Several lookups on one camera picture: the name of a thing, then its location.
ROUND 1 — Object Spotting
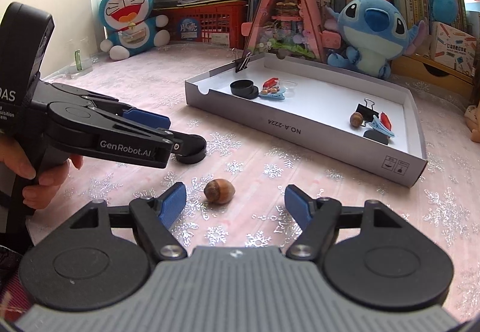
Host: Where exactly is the black round lid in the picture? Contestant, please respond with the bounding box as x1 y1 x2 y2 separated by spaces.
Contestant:
364 130 389 145

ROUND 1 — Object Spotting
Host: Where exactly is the blue toy shoe clip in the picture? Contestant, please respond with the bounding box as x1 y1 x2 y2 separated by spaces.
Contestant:
367 116 395 138

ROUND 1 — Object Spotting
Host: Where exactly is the black binder clip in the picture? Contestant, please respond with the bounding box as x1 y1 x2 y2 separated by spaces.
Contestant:
356 98 380 123

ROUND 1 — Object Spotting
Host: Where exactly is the clear plastic round lid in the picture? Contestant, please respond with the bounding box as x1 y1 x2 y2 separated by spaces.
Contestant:
278 80 298 98

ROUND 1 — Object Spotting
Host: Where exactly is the black round cap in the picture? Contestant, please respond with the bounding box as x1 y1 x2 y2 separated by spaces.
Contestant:
175 146 207 164
230 79 259 99

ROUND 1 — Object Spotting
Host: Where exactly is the person's left hand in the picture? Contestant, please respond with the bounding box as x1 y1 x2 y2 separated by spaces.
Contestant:
1 134 84 209

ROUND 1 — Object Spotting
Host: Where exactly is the brown hazelnut on table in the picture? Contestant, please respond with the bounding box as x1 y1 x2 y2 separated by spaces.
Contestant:
203 178 235 205

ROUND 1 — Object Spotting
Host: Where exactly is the Doraemon plush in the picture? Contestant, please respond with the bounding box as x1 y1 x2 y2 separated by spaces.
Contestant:
98 0 170 61

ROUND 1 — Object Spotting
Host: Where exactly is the brown nut in tray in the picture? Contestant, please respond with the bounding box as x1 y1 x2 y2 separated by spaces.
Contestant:
349 112 364 129

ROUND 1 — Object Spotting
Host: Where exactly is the grey white cardboard tray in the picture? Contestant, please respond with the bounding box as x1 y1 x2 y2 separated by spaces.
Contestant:
185 53 427 187

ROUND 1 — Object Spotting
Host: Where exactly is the blue clip in tray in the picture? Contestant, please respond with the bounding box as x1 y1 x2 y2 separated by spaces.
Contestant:
259 87 286 100

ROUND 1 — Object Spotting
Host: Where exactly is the binder clip on tray corner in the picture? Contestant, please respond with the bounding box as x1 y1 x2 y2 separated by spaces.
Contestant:
232 48 251 73

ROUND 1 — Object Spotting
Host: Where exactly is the red plastic crate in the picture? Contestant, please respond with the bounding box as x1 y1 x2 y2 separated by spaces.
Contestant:
151 0 247 49

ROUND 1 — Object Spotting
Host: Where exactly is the red crayon-shaped clip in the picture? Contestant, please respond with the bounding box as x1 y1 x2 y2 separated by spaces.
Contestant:
262 77 279 91

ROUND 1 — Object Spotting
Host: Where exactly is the wooden drawer shelf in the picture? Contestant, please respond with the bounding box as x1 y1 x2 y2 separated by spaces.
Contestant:
391 54 476 100

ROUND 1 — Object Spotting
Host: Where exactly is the pink triangular toy house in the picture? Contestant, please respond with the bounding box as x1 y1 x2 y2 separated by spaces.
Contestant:
244 0 341 63

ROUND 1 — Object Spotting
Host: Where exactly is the blue Stitch plush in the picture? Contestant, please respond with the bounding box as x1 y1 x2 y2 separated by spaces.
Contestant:
327 0 428 80

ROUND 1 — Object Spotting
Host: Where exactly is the white patterned cardboard box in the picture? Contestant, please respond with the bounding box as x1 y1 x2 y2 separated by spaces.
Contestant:
430 21 477 77

